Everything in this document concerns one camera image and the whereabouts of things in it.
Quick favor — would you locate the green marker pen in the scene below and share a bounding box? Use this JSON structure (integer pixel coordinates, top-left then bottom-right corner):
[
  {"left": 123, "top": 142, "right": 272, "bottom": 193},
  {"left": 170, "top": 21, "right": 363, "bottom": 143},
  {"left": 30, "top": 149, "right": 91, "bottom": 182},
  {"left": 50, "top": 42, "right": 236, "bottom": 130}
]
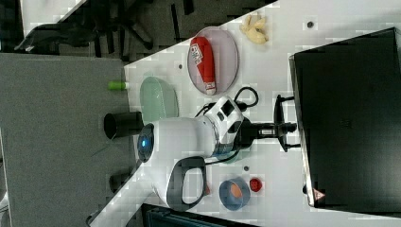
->
[{"left": 108, "top": 81, "right": 129, "bottom": 91}]

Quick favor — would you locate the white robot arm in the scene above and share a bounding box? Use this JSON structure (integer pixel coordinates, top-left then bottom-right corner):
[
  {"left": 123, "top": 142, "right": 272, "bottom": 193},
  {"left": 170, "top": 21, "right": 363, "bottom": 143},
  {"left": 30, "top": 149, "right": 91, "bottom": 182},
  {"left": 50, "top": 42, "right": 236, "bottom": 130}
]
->
[{"left": 137, "top": 96, "right": 297, "bottom": 211}]

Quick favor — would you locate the black cylinder at table edge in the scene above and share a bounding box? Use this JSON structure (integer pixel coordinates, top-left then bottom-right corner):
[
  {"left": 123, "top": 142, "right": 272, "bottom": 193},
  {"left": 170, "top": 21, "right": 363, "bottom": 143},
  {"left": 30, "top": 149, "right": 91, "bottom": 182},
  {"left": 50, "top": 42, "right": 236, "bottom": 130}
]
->
[{"left": 103, "top": 112, "right": 144, "bottom": 139}]

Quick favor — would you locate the blue bowl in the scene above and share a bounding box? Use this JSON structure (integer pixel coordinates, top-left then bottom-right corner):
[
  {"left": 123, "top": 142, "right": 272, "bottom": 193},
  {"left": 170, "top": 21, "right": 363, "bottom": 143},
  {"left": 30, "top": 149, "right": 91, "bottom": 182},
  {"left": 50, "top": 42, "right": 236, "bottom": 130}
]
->
[{"left": 218, "top": 177, "right": 251, "bottom": 211}]

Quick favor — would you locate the red toy strawberry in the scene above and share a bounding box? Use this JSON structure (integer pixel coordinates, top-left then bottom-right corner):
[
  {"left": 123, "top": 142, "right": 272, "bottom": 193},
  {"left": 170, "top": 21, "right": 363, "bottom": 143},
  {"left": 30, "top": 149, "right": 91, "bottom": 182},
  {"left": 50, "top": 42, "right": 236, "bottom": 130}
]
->
[{"left": 250, "top": 178, "right": 263, "bottom": 192}]

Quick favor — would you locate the small red toy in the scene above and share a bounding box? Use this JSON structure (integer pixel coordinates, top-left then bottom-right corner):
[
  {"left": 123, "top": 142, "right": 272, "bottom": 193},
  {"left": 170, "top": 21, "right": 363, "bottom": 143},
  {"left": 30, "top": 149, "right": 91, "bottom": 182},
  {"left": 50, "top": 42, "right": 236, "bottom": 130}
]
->
[{"left": 204, "top": 185, "right": 211, "bottom": 195}]

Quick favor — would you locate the black toaster oven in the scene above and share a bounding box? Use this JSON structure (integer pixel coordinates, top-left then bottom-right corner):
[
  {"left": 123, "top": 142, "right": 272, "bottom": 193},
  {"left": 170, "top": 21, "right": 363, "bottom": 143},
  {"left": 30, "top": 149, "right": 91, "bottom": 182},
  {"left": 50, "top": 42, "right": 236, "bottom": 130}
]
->
[{"left": 288, "top": 27, "right": 401, "bottom": 217}]

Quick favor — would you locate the green perforated basket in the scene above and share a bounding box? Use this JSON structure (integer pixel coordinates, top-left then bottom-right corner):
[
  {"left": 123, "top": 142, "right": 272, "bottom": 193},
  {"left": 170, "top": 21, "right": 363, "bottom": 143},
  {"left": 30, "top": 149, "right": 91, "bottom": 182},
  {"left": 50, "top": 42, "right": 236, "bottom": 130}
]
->
[{"left": 140, "top": 77, "right": 179, "bottom": 123}]

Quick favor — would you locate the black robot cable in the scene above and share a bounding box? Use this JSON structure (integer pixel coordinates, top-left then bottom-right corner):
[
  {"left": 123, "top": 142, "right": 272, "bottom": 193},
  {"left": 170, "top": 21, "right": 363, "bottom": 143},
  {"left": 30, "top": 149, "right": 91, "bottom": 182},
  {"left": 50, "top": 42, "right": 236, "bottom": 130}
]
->
[{"left": 194, "top": 86, "right": 260, "bottom": 166}]

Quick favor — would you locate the orange toy fruit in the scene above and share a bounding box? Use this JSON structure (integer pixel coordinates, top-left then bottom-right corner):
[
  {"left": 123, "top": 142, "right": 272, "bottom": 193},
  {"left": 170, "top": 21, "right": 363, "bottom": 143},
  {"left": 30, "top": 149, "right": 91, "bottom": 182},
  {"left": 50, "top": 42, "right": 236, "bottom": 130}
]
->
[{"left": 230, "top": 183, "right": 242, "bottom": 199}]

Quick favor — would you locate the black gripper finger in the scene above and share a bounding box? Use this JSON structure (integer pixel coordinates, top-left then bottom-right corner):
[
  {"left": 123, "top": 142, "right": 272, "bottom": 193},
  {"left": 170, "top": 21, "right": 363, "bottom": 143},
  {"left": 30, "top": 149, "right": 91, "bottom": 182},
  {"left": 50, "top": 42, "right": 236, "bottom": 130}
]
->
[
  {"left": 253, "top": 123, "right": 297, "bottom": 132},
  {"left": 252, "top": 131, "right": 287, "bottom": 139}
]

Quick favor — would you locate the grey round plate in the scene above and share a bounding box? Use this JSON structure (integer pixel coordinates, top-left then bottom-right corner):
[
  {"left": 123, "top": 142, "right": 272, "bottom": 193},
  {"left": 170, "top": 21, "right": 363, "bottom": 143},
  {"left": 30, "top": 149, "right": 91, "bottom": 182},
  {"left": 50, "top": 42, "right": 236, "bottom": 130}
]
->
[{"left": 187, "top": 27, "right": 238, "bottom": 96}]

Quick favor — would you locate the red plush ketchup bottle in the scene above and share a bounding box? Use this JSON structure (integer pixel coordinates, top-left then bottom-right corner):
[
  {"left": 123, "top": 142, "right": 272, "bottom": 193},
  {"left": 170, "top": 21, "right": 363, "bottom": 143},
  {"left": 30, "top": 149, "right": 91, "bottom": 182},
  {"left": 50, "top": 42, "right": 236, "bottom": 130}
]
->
[{"left": 189, "top": 36, "right": 217, "bottom": 96}]

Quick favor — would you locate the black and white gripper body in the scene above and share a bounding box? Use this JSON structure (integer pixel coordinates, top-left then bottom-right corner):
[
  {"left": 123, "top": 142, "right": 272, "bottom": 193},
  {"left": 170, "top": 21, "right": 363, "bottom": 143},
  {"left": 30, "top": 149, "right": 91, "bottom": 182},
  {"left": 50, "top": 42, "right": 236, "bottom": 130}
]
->
[{"left": 205, "top": 96, "right": 244, "bottom": 157}]

